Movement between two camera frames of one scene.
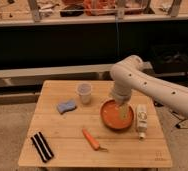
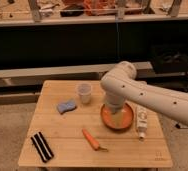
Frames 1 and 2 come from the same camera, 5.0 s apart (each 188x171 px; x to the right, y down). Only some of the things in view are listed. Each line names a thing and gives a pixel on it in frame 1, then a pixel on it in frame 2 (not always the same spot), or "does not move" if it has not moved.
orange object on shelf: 108,7 does not move
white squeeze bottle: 141,121 does not move
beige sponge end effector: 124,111 → 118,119
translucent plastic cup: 85,90 does not move
